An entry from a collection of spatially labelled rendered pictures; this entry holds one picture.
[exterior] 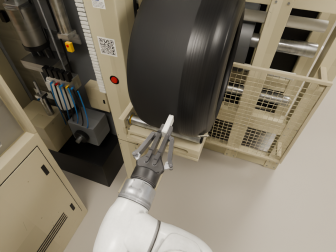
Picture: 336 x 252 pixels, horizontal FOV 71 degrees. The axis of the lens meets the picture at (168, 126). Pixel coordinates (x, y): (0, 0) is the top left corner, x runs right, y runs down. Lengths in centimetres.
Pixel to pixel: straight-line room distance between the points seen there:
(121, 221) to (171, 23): 53
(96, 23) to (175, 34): 37
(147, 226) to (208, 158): 152
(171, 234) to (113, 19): 71
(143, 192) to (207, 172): 142
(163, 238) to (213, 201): 131
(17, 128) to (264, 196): 167
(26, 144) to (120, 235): 72
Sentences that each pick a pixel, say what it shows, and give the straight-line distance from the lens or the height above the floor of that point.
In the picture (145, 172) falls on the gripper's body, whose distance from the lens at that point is 64.
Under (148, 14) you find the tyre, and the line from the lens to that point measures 75.
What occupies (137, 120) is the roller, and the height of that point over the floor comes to 92.
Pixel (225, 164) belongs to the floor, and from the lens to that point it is 207.
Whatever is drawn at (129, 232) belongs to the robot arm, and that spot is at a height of 114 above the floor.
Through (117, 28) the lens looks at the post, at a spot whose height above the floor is 130.
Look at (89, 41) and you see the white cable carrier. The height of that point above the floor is 122.
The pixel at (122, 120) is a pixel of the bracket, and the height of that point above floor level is 95.
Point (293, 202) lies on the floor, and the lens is 209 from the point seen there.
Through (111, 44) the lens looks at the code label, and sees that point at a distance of 98.
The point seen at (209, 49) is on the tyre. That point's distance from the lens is 68.
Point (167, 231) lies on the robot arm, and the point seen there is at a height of 111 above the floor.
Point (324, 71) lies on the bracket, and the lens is 148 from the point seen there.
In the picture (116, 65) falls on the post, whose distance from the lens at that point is 103.
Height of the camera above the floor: 171
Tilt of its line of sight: 48 degrees down
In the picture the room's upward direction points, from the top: straight up
